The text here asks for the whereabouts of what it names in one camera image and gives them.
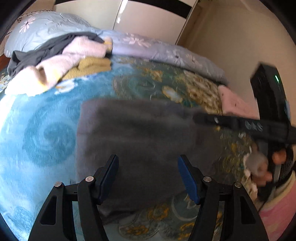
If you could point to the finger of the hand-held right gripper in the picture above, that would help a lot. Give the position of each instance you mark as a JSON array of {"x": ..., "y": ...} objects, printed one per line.
[{"x": 231, "y": 122}]

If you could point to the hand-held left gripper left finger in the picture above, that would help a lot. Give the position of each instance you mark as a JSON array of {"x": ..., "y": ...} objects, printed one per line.
[{"x": 108, "y": 176}]

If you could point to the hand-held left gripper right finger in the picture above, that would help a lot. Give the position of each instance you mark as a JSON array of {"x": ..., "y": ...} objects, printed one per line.
[{"x": 189, "y": 183}]

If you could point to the grey fleece sweater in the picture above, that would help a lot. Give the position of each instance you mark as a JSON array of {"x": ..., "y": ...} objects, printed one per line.
[{"x": 138, "y": 143}]

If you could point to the pink fuzzy sweater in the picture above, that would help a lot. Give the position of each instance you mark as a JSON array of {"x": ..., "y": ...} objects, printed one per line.
[{"x": 76, "y": 51}]

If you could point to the person's right forearm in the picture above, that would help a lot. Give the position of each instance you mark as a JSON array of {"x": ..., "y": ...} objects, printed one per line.
[{"x": 282, "y": 213}]

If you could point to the person's right hand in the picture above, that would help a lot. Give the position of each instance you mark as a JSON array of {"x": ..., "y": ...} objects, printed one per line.
[{"x": 278, "y": 156}]

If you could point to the pink folded cloth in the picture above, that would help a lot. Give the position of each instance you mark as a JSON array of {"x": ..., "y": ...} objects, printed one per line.
[{"x": 233, "y": 102}]

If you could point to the teal floral blanket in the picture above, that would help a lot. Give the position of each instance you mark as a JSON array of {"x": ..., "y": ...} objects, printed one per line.
[{"x": 41, "y": 129}]

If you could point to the grey floral duvet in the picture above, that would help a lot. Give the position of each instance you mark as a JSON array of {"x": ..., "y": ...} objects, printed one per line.
[{"x": 161, "y": 51}]

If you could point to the yellow knit garment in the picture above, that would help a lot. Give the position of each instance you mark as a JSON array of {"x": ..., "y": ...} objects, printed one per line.
[{"x": 92, "y": 64}]

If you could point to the white wardrobe with black stripe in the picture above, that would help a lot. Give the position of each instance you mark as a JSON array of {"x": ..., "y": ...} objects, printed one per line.
[{"x": 150, "y": 18}]

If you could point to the dark grey garment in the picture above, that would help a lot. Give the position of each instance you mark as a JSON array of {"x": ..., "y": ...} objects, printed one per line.
[{"x": 25, "y": 60}]

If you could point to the light blue floral pillow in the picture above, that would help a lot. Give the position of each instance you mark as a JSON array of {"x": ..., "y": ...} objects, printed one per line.
[{"x": 46, "y": 30}]

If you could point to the wooden bed frame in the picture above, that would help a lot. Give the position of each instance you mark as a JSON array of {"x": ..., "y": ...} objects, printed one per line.
[{"x": 3, "y": 61}]

